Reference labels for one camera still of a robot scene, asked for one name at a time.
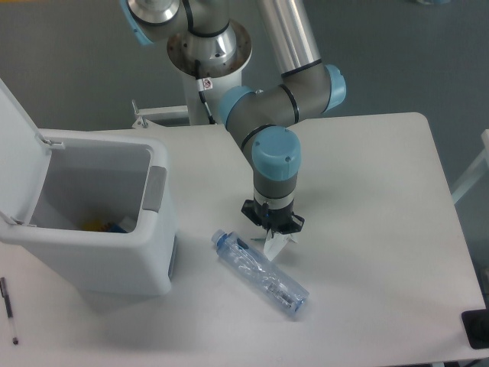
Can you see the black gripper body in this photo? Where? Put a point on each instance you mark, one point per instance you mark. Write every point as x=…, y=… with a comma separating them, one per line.
x=283, y=220

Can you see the white paper trash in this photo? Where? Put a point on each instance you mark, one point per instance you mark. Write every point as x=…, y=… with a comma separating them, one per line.
x=273, y=243

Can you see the clear plastic water bottle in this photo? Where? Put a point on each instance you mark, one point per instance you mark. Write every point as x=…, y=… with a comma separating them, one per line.
x=258, y=271

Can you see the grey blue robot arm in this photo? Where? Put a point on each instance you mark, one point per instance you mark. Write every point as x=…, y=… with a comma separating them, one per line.
x=259, y=122

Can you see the white trash can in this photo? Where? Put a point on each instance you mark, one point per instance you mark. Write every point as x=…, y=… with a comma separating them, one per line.
x=53, y=181

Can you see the black device at table corner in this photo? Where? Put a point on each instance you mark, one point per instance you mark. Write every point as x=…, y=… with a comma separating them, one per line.
x=476, y=327

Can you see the black pen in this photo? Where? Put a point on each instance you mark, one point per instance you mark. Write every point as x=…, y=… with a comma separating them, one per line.
x=9, y=311

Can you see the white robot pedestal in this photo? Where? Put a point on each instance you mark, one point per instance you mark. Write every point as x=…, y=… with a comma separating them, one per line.
x=212, y=95

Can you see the white frame post right edge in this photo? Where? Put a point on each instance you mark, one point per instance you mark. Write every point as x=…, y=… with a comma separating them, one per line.
x=475, y=171

